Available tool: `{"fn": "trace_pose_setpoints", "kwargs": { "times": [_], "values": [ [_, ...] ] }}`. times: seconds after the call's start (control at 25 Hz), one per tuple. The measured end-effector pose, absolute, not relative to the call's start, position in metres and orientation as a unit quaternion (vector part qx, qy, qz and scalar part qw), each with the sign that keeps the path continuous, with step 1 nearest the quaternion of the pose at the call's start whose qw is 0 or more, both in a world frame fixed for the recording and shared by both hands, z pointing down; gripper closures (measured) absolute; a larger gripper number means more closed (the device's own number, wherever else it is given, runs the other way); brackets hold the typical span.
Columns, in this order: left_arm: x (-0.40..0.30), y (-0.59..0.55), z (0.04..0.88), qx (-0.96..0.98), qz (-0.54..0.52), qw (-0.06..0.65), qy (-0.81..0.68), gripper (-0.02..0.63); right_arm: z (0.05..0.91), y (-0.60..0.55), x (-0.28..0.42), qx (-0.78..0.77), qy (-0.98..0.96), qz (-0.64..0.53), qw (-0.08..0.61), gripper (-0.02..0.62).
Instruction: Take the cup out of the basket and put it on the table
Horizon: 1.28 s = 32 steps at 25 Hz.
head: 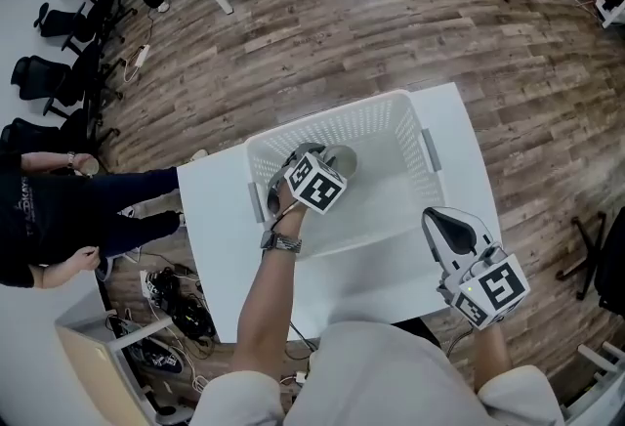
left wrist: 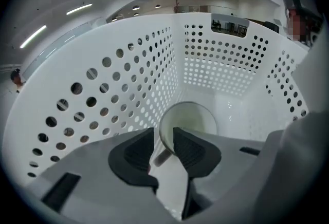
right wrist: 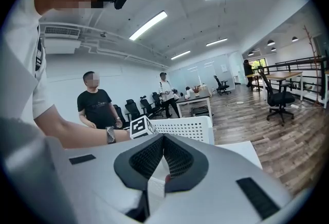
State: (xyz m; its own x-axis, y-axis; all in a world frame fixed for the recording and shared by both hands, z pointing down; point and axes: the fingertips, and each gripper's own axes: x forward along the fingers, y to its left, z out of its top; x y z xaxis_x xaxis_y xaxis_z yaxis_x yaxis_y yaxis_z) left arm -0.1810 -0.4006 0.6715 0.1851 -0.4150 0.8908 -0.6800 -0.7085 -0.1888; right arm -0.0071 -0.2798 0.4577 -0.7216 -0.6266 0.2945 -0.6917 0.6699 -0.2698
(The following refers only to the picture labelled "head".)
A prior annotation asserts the white plastic laundry basket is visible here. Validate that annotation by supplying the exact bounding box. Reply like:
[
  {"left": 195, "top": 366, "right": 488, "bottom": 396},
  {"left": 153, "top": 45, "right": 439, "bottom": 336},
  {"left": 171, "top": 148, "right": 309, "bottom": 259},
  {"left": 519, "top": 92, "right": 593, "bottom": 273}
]
[{"left": 244, "top": 88, "right": 446, "bottom": 263}]

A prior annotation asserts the person's white shirt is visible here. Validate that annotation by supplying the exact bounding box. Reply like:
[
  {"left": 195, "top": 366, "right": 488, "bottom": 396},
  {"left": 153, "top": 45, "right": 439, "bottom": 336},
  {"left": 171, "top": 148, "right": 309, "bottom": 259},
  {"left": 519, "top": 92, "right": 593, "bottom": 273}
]
[{"left": 191, "top": 319, "right": 566, "bottom": 426}]

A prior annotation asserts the light wooden desk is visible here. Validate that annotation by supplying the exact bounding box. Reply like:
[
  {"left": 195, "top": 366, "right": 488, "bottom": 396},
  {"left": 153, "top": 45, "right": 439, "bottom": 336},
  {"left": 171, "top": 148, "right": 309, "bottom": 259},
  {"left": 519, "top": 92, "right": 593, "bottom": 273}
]
[{"left": 53, "top": 310, "right": 147, "bottom": 426}]

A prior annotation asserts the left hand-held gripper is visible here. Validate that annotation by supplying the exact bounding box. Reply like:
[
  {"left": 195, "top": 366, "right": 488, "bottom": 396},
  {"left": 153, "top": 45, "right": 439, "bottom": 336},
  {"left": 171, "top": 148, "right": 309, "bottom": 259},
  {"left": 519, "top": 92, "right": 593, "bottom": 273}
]
[{"left": 266, "top": 142, "right": 350, "bottom": 217}]

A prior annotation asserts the metal band wristwatch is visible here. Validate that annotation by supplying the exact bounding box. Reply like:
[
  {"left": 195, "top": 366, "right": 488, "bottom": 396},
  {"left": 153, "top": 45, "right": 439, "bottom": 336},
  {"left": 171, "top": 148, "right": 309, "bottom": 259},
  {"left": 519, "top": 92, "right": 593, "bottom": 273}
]
[{"left": 260, "top": 230, "right": 304, "bottom": 256}]

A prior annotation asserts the person's left hand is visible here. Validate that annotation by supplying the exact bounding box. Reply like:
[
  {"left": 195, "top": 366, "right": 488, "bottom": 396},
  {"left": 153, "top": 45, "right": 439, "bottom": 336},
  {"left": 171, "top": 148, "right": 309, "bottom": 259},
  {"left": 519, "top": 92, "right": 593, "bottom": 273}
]
[{"left": 271, "top": 186, "right": 311, "bottom": 235}]

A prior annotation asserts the black device with printed squares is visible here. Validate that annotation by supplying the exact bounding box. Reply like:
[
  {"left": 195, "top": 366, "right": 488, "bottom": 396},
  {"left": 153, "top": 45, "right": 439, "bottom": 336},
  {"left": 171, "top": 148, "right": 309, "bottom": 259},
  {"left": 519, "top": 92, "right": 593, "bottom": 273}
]
[{"left": 139, "top": 336, "right": 186, "bottom": 375}]

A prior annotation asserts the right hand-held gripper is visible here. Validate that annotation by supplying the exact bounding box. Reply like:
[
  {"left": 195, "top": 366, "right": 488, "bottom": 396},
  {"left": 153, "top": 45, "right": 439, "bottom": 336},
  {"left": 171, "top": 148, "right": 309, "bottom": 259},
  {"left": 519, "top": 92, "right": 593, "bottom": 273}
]
[{"left": 421, "top": 206, "right": 532, "bottom": 332}]

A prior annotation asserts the person's right forearm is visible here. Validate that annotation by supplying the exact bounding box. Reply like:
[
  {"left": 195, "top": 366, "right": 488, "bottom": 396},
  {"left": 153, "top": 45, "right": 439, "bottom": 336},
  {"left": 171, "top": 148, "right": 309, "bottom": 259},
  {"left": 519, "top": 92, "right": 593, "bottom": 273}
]
[{"left": 470, "top": 321, "right": 515, "bottom": 392}]

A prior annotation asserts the pile of black equipment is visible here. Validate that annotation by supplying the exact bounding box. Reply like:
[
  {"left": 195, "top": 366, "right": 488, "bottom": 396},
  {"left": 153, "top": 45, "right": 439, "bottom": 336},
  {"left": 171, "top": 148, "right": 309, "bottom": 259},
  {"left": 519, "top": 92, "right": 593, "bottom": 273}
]
[{"left": 140, "top": 265, "right": 217, "bottom": 343}]

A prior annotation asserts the white paper cup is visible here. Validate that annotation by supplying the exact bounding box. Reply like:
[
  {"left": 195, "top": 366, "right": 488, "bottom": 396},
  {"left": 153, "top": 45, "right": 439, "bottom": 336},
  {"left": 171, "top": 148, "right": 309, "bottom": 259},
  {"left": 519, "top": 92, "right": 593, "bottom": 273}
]
[{"left": 324, "top": 145, "right": 361, "bottom": 182}]

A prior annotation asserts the person's left forearm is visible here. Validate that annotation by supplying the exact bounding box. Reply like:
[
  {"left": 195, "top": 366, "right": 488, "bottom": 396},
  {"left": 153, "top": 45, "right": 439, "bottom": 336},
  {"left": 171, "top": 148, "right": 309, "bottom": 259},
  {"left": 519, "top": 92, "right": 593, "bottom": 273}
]
[{"left": 230, "top": 247, "right": 300, "bottom": 399}]

